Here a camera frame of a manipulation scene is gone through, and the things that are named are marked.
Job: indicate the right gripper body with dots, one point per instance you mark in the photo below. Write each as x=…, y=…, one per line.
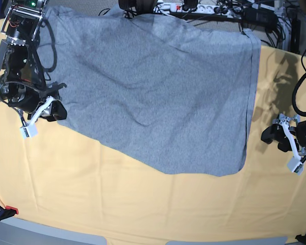
x=26, y=98

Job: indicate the grey t-shirt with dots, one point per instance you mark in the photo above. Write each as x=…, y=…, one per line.
x=156, y=88

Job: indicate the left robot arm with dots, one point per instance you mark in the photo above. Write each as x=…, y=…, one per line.
x=297, y=94

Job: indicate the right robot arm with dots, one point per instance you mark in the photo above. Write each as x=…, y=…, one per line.
x=19, y=61

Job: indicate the yellow table cloth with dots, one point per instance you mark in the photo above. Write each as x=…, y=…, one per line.
x=64, y=179

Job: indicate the black power adapter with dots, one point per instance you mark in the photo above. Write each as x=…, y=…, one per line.
x=260, y=17

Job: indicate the white power strip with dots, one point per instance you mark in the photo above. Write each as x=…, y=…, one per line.
x=201, y=10

